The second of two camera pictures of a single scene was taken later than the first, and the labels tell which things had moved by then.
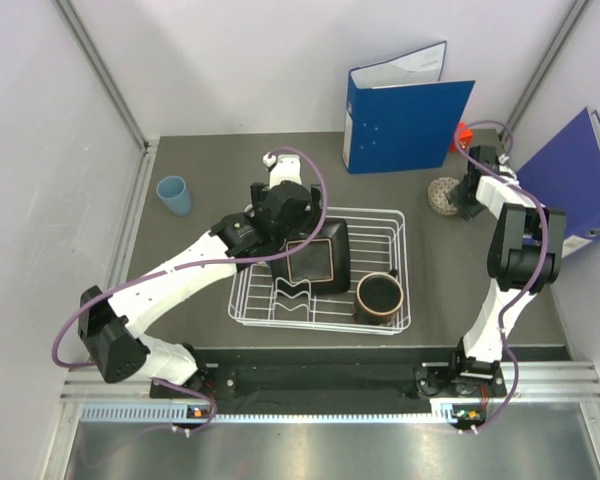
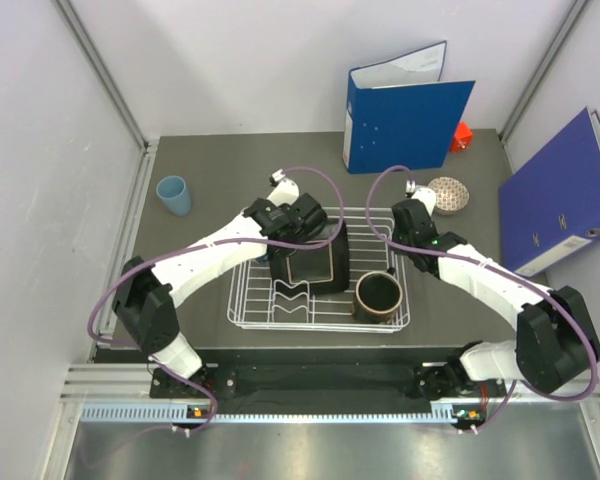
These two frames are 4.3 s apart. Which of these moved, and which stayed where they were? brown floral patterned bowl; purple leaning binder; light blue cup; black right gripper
Moved: black right gripper
Stayed: brown floral patterned bowl; purple leaning binder; light blue cup
